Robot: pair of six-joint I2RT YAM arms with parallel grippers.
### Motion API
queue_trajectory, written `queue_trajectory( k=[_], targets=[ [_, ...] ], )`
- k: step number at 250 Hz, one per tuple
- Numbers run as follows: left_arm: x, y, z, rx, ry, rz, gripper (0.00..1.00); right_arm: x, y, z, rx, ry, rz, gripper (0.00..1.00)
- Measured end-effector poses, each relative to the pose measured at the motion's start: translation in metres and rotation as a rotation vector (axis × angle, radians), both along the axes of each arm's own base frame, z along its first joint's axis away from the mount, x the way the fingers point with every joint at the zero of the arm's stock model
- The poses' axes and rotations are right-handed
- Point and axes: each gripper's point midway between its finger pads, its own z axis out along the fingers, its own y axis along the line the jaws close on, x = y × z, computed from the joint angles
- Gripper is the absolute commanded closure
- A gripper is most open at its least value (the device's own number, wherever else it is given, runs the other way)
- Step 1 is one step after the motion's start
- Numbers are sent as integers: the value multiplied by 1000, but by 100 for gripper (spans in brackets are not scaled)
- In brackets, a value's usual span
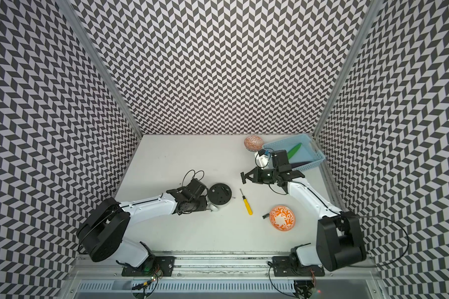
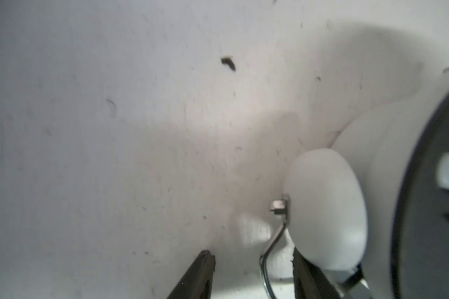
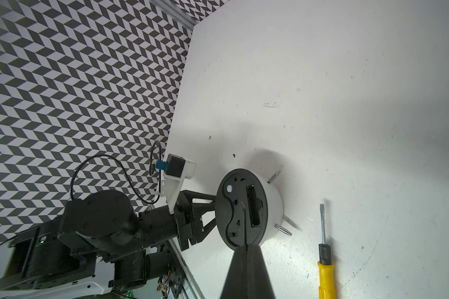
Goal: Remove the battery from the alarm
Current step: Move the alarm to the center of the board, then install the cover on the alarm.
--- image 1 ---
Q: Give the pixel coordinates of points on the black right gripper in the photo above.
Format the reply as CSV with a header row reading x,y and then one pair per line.
x,y
257,170

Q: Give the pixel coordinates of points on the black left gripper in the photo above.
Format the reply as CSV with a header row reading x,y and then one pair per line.
x,y
203,204

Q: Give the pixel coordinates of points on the white twin bell alarm clock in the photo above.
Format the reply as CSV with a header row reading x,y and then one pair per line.
x,y
218,195

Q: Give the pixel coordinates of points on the yellow handled screwdriver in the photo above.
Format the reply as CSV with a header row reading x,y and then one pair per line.
x,y
246,203

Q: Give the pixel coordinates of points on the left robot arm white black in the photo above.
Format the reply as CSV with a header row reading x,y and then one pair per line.
x,y
102,234

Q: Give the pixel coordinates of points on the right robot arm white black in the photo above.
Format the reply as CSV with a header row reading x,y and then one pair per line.
x,y
339,238

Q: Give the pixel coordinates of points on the dark purple eggplant toy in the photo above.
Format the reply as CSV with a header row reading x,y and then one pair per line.
x,y
300,164

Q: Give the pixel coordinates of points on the green cucumber toy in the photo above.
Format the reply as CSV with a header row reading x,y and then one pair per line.
x,y
294,150

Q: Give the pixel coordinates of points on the orange patterned bowl upright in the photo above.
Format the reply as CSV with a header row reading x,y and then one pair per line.
x,y
282,218

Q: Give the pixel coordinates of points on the light blue plastic basket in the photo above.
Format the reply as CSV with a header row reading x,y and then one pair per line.
x,y
306,152

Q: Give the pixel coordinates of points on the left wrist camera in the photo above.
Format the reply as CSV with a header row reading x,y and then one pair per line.
x,y
193,190

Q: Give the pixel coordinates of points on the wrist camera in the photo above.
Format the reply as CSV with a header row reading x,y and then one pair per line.
x,y
193,190
271,159

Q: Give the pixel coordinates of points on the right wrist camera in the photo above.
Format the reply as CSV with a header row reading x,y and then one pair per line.
x,y
271,159

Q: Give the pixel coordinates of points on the aluminium front rail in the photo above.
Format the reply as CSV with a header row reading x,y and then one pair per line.
x,y
250,265

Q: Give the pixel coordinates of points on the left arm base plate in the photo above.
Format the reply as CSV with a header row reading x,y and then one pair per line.
x,y
157,265

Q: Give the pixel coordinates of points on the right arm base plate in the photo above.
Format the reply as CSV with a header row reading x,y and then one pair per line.
x,y
284,266

